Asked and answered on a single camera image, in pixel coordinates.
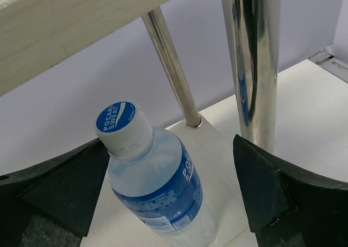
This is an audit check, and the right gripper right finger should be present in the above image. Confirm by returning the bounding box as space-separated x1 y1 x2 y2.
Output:
233 135 347 246

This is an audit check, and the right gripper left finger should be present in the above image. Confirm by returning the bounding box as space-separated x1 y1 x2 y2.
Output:
1 139 109 246

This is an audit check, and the Pocari Sweat bottle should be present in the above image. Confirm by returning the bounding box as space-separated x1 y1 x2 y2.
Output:
95 101 215 246

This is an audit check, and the white two-tier shelf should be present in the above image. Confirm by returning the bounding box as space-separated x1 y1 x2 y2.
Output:
0 0 282 247

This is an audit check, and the aluminium side rail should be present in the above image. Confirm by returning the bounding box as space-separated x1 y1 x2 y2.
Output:
308 46 348 83

